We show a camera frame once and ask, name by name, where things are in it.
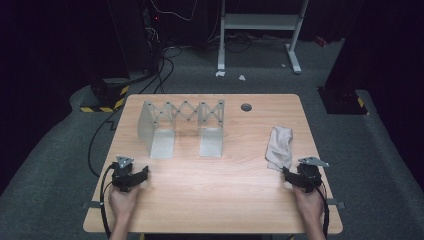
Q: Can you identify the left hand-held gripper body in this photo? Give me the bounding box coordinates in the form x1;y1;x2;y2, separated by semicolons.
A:
111;155;135;193

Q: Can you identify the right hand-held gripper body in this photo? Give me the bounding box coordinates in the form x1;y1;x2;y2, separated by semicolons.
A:
295;156;331;194

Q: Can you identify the white cloth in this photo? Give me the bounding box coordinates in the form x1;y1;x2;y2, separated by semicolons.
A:
265;125;294;173

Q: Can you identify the expandable grey metal book stand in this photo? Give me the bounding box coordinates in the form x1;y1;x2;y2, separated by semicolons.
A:
137;98;226;160

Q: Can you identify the person's left hand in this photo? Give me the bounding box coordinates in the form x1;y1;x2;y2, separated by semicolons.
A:
108;183;141;218

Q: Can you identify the person's right hand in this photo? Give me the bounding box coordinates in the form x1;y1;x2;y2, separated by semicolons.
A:
293;185;326;225

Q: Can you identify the grey tape strip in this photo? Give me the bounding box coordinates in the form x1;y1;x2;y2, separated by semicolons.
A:
82;200;103;210
322;197;346;210

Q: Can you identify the black yellow striped base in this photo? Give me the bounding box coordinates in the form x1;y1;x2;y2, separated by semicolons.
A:
79;78;130;114
318;87;370;116

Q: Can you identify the dark equipment rack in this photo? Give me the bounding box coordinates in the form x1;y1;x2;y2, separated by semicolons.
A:
106;0;165;76

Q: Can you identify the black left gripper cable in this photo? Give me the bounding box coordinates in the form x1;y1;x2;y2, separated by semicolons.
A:
99;162;118;240

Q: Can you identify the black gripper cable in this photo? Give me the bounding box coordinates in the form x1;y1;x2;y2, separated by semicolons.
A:
313;185;331;240
99;162;118;240

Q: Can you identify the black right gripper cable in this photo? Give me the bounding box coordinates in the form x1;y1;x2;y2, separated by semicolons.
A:
313;185;331;240

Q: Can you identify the black floor cable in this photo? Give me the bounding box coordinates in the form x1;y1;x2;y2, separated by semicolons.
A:
87;46;184;178

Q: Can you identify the black cable bundle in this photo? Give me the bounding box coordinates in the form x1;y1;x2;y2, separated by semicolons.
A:
208;31;291;54

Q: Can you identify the white metal stand frame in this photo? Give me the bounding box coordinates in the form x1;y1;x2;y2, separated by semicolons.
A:
217;0;309;75

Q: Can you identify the thin white hanging cable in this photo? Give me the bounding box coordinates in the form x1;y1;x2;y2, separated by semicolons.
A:
149;0;198;23

